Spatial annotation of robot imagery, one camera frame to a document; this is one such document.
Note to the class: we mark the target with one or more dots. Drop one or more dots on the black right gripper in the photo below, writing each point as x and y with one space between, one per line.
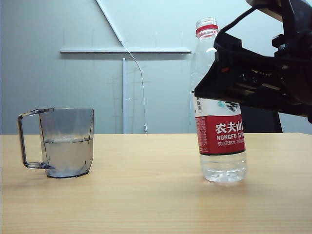
280 73

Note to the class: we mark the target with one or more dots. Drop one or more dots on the clear water bottle red label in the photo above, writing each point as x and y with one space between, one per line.
219 136

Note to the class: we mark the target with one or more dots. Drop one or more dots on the transparent grey plastic mug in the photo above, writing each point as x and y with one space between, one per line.
65 143

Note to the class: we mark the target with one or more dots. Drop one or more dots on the black chair back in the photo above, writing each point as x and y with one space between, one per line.
260 120

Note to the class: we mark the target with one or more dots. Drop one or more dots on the white vertical wall rail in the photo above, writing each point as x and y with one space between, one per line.
124 97

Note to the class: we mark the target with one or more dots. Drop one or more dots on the white horizontal wall rail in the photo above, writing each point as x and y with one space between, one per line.
122 50

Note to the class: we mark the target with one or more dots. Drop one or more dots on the white diagonal wall rail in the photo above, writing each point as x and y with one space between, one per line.
109 20

